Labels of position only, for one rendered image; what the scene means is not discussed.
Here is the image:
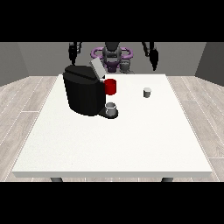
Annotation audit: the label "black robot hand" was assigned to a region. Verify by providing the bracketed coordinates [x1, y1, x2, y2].
[67, 42, 83, 66]
[141, 42, 160, 72]

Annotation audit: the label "pale grey machine lid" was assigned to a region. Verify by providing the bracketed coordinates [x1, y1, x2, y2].
[89, 57, 107, 81]

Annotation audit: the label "small grey coffee pod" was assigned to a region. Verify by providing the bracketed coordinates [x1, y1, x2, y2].
[143, 87, 152, 99]

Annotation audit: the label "black coffee machine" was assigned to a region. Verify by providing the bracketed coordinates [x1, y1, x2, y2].
[62, 64, 119, 119]

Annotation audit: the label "red pod holder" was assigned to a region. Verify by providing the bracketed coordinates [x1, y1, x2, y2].
[103, 78, 117, 96]

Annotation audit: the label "grey robot trunk, purple rings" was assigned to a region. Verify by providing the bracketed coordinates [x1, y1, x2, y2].
[90, 42, 136, 74]

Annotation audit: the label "small grey cup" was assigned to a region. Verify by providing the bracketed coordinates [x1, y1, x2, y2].
[104, 101, 118, 117]

